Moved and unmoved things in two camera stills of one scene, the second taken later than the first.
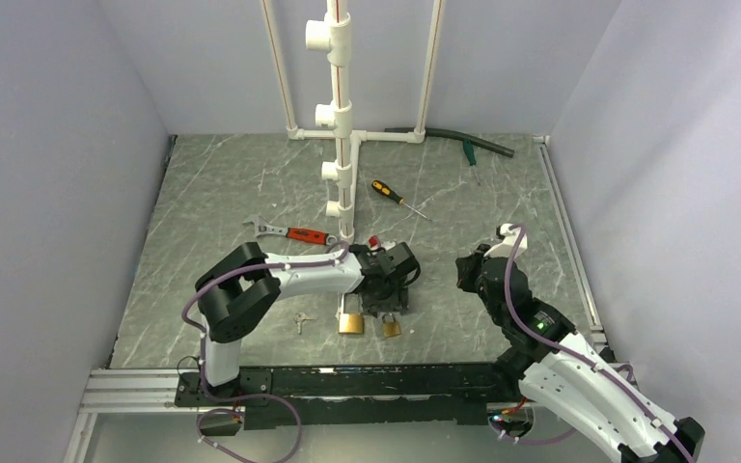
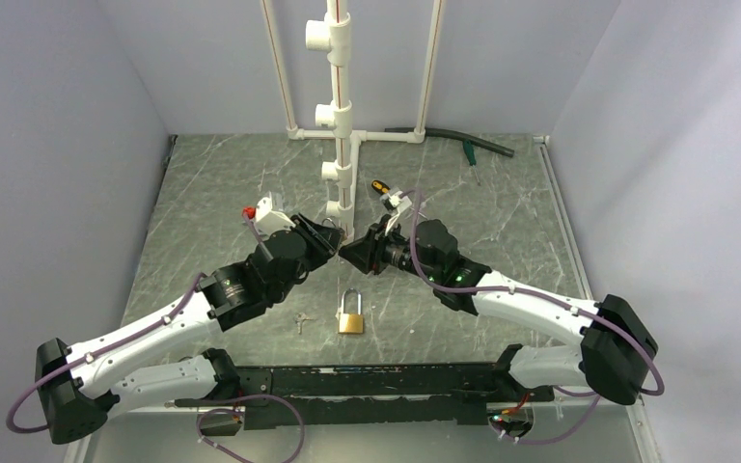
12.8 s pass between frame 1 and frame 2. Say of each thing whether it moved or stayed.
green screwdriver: stayed
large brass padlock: stayed
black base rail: stayed
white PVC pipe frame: stayed
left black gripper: moved
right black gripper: moved
